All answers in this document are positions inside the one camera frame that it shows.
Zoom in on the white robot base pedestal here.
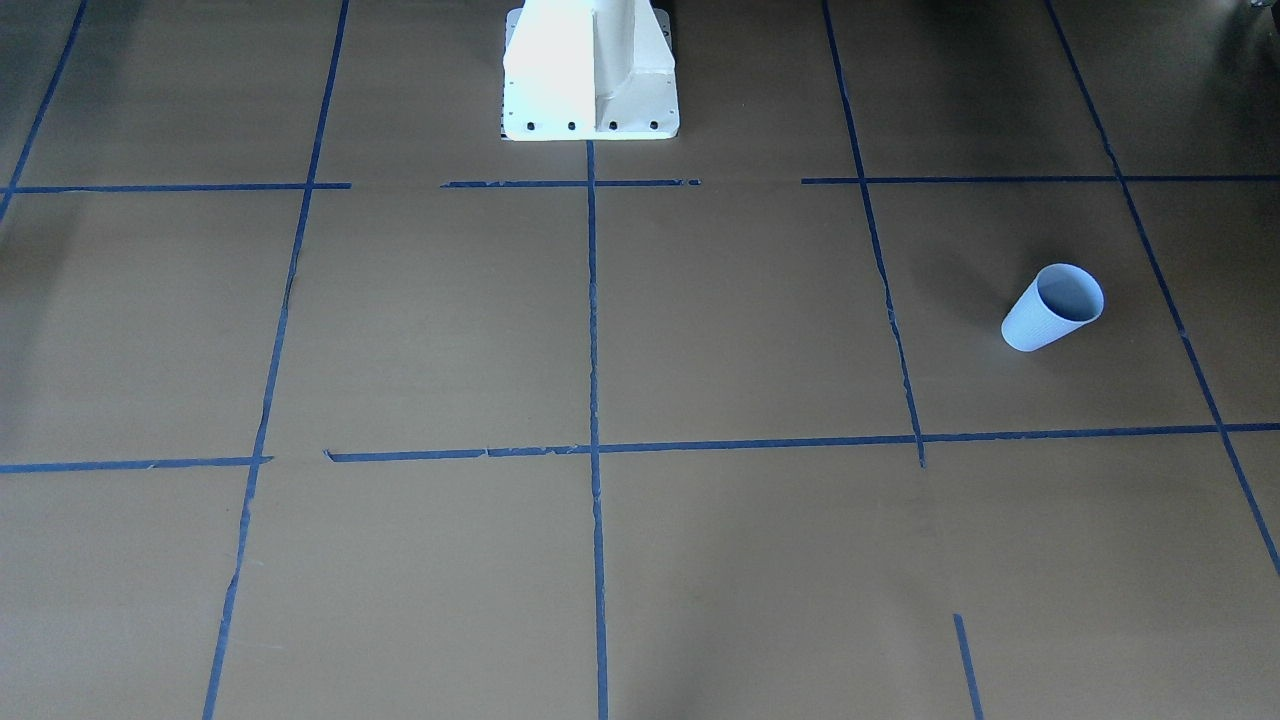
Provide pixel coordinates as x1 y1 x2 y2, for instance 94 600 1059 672
500 1 681 142

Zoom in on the light blue ribbed cup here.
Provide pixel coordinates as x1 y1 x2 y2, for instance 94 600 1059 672
1000 263 1105 352

